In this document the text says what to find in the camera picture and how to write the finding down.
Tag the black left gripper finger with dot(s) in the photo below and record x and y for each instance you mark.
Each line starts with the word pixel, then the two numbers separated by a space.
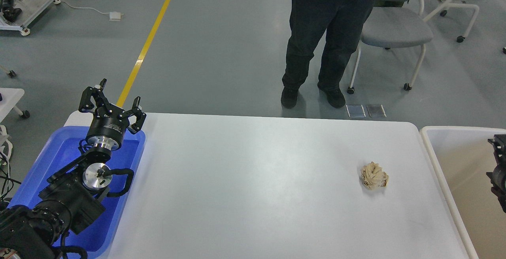
pixel 93 98
pixel 135 111

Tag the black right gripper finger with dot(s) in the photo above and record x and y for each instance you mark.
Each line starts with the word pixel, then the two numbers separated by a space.
pixel 498 181
pixel 499 145

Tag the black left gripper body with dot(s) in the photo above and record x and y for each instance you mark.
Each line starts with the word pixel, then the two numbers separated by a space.
pixel 107 127

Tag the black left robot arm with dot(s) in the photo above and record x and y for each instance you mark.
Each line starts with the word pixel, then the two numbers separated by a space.
pixel 72 200

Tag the white plastic bin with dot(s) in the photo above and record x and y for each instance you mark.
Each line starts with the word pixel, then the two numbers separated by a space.
pixel 461 157

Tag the blue plastic bin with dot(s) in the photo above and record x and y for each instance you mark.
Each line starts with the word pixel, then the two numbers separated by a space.
pixel 61 149

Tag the white side table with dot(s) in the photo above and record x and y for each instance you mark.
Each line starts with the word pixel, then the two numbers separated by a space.
pixel 9 100

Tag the crumpled beige paper ball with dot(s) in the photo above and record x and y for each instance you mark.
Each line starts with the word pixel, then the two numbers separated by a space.
pixel 373 176

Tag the right floor plate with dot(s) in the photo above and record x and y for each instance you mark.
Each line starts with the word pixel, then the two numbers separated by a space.
pixel 376 111

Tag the floor plate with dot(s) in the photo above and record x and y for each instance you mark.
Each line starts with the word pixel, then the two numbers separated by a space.
pixel 355 111
pixel 376 111

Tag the left floor plate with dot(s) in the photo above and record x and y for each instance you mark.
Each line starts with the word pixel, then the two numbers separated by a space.
pixel 355 111

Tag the person in dark clothes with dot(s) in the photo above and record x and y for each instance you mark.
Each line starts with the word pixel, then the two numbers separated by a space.
pixel 341 23

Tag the white power adapter with cable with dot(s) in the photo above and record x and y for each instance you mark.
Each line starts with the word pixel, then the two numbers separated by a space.
pixel 112 15

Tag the grey chair white frame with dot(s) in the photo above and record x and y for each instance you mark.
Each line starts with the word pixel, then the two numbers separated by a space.
pixel 394 27

